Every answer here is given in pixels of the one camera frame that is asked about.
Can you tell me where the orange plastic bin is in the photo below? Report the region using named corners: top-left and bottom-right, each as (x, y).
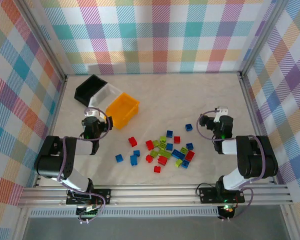
top-left (105, 92), bottom-right (141, 130)

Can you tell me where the white plastic bin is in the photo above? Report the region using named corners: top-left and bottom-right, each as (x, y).
top-left (87, 82), bottom-right (125, 111)

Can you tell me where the black plastic bin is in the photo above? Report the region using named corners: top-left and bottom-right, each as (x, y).
top-left (74, 74), bottom-right (108, 107)

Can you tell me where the long lime green lego brick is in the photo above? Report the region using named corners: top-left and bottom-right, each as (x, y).
top-left (157, 148), bottom-right (172, 158)

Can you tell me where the long blue lego brick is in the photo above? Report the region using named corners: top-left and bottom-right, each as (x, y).
top-left (171, 149), bottom-right (186, 160)

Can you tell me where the controller board with lights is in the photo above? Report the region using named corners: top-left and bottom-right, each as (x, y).
top-left (217, 204), bottom-right (237, 222)

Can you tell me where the green terminal controller board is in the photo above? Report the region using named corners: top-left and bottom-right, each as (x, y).
top-left (76, 204), bottom-right (101, 225)

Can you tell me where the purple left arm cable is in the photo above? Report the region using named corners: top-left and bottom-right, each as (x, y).
top-left (56, 106), bottom-right (114, 225)

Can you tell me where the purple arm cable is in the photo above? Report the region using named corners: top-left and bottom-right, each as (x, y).
top-left (196, 109), bottom-right (269, 221)
top-left (56, 106), bottom-right (114, 225)

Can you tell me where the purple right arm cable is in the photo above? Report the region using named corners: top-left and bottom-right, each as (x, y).
top-left (196, 109), bottom-right (269, 221)

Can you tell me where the aluminium side rail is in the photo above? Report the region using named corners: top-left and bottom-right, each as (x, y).
top-left (33, 74), bottom-right (69, 188)
top-left (238, 72), bottom-right (278, 186)

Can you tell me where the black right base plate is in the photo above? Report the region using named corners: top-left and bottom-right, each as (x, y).
top-left (198, 186), bottom-right (246, 204)

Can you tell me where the aluminium mounting rail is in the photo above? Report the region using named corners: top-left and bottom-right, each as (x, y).
top-left (17, 184), bottom-right (295, 208)

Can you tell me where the aluminium frame post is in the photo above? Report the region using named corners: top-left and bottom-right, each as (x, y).
top-left (238, 0), bottom-right (290, 80)
top-left (16, 0), bottom-right (68, 81)

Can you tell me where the grey slotted cable tray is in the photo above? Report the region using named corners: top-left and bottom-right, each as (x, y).
top-left (29, 208), bottom-right (220, 218)

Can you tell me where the aluminium frame leg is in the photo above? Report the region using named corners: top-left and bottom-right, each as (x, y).
top-left (281, 206), bottom-right (300, 240)
top-left (12, 207), bottom-right (32, 240)

